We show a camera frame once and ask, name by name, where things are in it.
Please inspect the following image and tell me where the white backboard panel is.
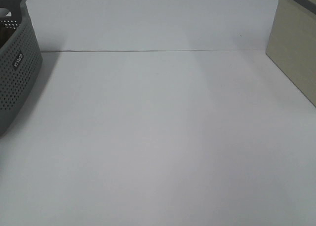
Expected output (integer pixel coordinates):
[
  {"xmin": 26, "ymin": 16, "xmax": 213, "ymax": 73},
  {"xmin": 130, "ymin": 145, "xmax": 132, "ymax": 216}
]
[{"xmin": 27, "ymin": 0, "xmax": 278, "ymax": 52}]

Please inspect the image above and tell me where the beige storage box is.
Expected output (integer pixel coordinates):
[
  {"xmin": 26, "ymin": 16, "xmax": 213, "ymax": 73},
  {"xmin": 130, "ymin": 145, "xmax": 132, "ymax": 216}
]
[{"xmin": 266, "ymin": 0, "xmax": 316, "ymax": 105}]

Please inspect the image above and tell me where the grey perforated plastic basket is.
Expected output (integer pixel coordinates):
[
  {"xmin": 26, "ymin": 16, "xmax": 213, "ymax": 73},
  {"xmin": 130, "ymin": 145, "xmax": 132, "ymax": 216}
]
[{"xmin": 0, "ymin": 0, "xmax": 42, "ymax": 135}]

